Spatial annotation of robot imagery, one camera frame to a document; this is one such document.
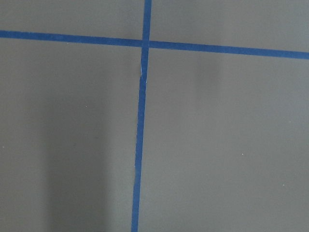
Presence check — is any brown paper table cover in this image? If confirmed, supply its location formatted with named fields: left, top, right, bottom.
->
left=0, top=0, right=309, bottom=232

